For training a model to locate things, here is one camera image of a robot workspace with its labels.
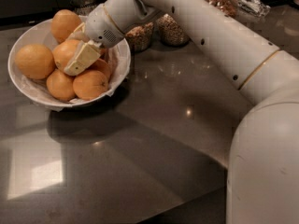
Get centre top orange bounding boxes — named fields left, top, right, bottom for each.
left=52, top=39, right=79, bottom=71

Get top back orange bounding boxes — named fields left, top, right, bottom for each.
left=50, top=9, right=81, bottom=43

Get front left orange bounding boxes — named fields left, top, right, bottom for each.
left=46, top=69, right=76, bottom=102

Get orange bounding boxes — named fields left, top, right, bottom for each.
left=50, top=9, right=81, bottom=43
left=90, top=58, right=112, bottom=79
left=52, top=39, right=79, bottom=71
left=15, top=44, right=56, bottom=79
left=73, top=70, right=108, bottom=100
left=46, top=69, right=76, bottom=102

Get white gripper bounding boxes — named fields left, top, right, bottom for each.
left=64, top=4, right=124, bottom=76

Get glass jar mixed cereal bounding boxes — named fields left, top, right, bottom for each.
left=125, top=22, right=154, bottom=52

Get clear plastic bag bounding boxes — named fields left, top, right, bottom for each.
left=233, top=0, right=270, bottom=17

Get white bowl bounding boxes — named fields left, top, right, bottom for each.
left=7, top=15, right=132, bottom=108

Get front right orange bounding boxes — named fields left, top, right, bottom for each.
left=73, top=70, right=108, bottom=100

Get right middle orange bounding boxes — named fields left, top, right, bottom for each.
left=90, top=58, right=112, bottom=79

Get white paper bowl liner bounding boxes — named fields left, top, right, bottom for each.
left=19, top=16, right=132, bottom=112

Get glass jar pale grains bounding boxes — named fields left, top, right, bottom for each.
left=156, top=14, right=190, bottom=47

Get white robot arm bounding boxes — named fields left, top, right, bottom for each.
left=73, top=0, right=299, bottom=224

